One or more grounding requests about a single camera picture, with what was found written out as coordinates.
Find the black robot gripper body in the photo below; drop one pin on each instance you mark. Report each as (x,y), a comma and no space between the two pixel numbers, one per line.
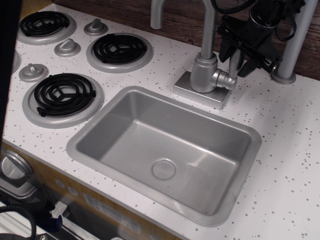
(253,40)

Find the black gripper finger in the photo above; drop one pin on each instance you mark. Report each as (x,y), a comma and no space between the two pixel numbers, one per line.
(228,47)
(247,68)

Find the silver faucet lever handle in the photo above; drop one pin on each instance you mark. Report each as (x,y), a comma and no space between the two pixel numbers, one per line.
(228,72)

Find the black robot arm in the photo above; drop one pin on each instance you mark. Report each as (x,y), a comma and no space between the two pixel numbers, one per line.
(265,12)

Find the silver support pole with base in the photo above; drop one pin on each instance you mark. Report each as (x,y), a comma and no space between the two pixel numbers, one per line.
(284,73)

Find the silver toy faucet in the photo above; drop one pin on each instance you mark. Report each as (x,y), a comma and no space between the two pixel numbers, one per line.
(206,84)

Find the grey toy sink basin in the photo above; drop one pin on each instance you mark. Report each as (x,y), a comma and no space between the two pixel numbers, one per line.
(189,160)

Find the back right black burner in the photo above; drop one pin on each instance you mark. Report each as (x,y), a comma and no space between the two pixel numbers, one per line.
(118,53)

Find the silver stove knob back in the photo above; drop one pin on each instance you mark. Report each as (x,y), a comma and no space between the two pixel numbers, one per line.
(95,28)

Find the silver stove knob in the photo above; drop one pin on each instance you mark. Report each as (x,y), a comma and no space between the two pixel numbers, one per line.
(67,48)
(95,28)
(33,73)

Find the silver stove knob middle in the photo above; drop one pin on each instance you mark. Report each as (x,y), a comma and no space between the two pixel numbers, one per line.
(67,48)

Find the front right black burner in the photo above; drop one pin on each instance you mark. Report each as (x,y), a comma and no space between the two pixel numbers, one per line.
(62,100)

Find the back left black burner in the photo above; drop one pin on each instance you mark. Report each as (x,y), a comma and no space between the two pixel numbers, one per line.
(45,27)

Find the silver stove knob front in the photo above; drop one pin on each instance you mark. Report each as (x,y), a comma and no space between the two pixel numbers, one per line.
(33,73)

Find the left edge black burner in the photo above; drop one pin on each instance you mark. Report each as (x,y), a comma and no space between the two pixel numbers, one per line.
(16,62)

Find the silver oven dial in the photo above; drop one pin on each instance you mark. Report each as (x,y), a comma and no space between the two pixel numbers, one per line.
(14,169)

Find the blue black clamp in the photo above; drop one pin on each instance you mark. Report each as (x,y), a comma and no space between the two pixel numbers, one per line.
(50,222)

